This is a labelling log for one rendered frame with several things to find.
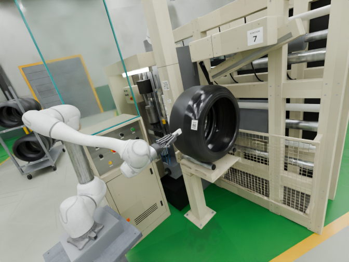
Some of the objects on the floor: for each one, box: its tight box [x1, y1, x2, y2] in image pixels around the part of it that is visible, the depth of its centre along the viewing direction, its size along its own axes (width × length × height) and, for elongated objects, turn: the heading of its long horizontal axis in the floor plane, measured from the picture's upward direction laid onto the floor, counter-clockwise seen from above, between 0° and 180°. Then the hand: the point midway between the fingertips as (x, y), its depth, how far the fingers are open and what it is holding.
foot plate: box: [184, 206, 216, 229], centre depth 196 cm, size 27×27×2 cm
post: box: [141, 0, 207, 220], centre depth 151 cm, size 13×13×250 cm
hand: (176, 133), depth 110 cm, fingers closed
